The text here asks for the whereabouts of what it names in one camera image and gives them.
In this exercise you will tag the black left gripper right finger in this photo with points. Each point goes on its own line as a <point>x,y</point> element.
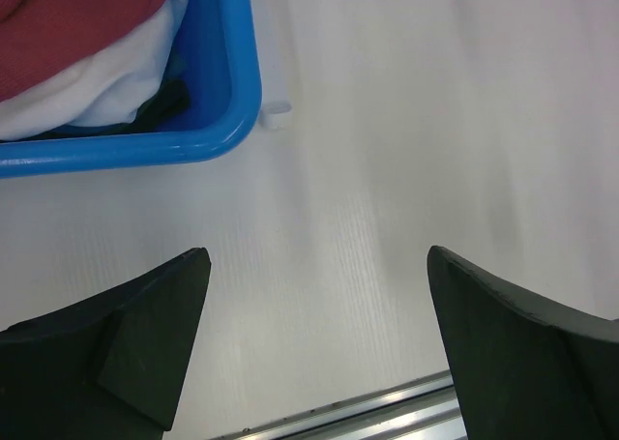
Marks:
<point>524,366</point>

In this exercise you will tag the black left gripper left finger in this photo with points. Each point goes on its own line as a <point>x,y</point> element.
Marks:
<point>111,366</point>

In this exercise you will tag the red tank top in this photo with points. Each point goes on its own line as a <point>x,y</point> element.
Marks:
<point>41,38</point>

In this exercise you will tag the white cloth in bin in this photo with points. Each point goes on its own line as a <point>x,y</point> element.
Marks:
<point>106,88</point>

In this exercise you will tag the dark garment in bin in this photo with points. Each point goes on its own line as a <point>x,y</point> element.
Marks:
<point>172,98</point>

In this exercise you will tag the blue plastic bin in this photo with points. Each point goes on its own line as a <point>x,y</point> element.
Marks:
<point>217,45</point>

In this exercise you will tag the white garment rack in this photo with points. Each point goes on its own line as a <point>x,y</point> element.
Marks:
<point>276,108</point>

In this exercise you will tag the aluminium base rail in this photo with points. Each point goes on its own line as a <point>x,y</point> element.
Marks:
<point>426,408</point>

